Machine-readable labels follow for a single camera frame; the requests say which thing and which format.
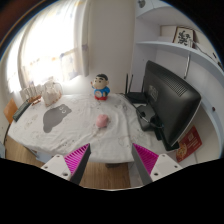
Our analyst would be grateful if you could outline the pink computer mouse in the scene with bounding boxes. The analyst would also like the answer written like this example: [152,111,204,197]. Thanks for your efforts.
[95,113,111,129]

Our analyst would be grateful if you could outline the white wall shelf unit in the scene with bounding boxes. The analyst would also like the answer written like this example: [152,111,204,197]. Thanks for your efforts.
[130,0,224,143]

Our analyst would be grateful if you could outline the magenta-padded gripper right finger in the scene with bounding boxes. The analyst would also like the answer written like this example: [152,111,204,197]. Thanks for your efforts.
[131,143,184,186]

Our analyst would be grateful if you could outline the grey cat-shaped mouse pad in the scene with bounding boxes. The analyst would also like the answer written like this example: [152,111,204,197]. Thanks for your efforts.
[42,103,73,134]

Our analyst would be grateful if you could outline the white star-print curtain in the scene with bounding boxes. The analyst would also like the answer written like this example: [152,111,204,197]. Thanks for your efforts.
[5,0,92,95]

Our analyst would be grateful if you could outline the cartoon boy figurine clock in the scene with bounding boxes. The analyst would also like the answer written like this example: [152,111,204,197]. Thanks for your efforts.
[91,73,112,102]

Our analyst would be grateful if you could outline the white printed tablecloth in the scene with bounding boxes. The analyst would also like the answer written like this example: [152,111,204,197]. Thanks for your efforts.
[7,92,188,165]

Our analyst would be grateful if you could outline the black keyboard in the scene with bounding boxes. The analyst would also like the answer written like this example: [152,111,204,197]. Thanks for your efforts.
[12,99,33,123]

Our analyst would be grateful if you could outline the black monitor stand base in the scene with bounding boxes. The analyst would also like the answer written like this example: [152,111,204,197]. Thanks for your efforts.
[134,104,180,153]

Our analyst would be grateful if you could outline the black router with antennas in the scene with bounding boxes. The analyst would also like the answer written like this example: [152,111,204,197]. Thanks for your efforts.
[124,73,149,105]

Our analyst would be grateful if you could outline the orange wooden chair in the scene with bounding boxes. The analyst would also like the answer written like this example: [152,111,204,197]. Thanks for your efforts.
[3,97,19,125]

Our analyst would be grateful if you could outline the large white conch shell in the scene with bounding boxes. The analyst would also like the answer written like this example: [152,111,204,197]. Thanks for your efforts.
[41,79,64,108]

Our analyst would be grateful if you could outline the wooden model sailing ship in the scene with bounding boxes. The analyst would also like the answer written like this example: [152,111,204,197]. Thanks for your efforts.
[19,83,43,105]

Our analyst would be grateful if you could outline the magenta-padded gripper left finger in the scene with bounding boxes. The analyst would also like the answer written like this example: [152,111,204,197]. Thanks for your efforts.
[41,143,92,186]

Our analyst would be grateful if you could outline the black computer monitor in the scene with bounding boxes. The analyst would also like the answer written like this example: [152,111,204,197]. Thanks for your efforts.
[141,59,203,148]

